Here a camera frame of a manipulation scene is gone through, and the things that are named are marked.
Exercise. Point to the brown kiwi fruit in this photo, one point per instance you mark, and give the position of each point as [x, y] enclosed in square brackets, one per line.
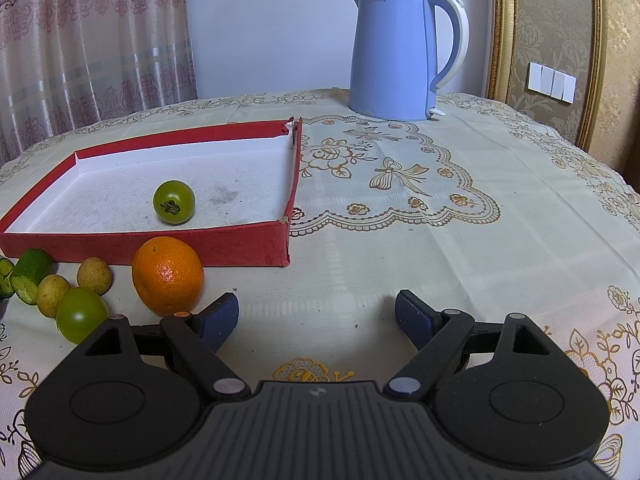
[52, 296]

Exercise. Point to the cream embroidered tablecloth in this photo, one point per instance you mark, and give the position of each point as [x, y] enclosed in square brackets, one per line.
[450, 260]

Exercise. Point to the beige patterned curtain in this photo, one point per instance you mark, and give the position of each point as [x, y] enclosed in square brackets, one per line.
[90, 35]

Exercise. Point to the orange tangerine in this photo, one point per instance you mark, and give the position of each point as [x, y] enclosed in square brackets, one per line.
[167, 275]

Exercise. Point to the short cucumber piece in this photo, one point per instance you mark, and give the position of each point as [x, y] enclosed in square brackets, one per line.
[31, 271]

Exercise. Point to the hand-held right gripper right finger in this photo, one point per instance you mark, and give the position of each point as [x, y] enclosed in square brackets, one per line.
[412, 320]

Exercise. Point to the red cardboard box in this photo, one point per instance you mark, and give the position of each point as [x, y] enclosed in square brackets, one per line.
[225, 246]

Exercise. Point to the tapered cucumber piece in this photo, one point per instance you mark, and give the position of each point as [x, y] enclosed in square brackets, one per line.
[4, 277]

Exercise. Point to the light green round fruit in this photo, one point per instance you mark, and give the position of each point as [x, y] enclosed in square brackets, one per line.
[81, 314]

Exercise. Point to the light blue electric kettle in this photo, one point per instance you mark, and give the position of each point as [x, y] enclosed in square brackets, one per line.
[395, 50]

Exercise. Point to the white wall switch panel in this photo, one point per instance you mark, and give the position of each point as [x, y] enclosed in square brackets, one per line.
[552, 80]

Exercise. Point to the dark green round fruit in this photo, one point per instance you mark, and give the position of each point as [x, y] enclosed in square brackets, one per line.
[173, 202]

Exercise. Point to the brown longan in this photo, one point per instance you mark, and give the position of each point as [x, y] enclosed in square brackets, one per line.
[93, 275]

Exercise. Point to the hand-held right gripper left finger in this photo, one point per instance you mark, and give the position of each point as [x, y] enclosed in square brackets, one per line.
[220, 319]

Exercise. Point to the gold wall frame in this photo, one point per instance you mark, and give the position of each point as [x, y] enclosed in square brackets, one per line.
[597, 35]

